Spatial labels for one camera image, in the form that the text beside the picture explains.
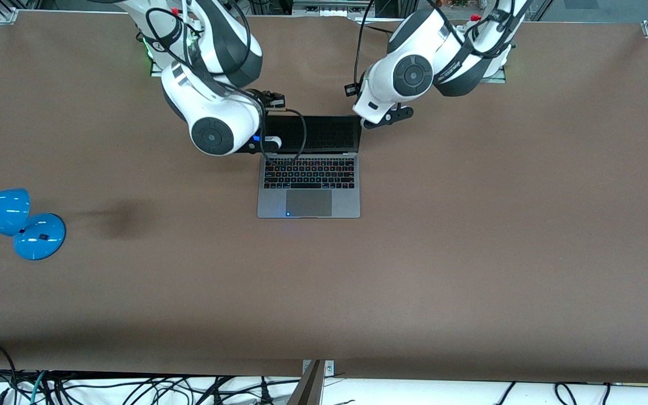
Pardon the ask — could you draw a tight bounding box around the teal cable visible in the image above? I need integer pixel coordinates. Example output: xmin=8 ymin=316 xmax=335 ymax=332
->
xmin=30 ymin=370 xmax=48 ymax=405

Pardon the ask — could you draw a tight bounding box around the blue desk lamp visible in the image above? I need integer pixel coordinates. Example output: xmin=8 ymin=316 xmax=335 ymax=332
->
xmin=0 ymin=188 xmax=67 ymax=261

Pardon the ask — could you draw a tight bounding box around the small metal bracket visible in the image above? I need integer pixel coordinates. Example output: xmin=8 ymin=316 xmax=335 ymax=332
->
xmin=301 ymin=360 xmax=335 ymax=376

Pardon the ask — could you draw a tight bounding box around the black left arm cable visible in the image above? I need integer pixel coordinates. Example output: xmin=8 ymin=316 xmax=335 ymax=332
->
xmin=354 ymin=0 xmax=519 ymax=86

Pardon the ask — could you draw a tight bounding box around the grey laptop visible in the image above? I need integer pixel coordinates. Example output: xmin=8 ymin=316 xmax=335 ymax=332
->
xmin=256 ymin=115 xmax=363 ymax=219

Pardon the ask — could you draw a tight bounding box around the aluminium frame bar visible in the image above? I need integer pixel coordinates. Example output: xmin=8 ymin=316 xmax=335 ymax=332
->
xmin=292 ymin=0 xmax=376 ymax=19

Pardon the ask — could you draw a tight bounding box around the brown table mat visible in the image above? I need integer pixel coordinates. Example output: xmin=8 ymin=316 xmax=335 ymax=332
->
xmin=0 ymin=11 xmax=648 ymax=384

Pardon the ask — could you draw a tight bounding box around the dark camera post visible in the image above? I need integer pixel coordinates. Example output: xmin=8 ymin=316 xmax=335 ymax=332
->
xmin=286 ymin=360 xmax=325 ymax=405

